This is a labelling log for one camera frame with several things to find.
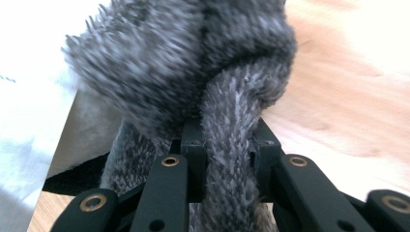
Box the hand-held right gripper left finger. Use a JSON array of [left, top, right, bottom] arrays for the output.
[[179, 117, 208, 204]]

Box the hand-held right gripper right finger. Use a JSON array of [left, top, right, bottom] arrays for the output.
[[250, 117, 285, 202]]

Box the grey plush toy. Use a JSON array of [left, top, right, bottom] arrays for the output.
[[61, 0, 298, 232]]

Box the panda plush toy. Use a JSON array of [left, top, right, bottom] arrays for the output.
[[42, 90, 125, 197]]

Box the white plush toy tag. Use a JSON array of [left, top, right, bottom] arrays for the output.
[[0, 0, 112, 232]]

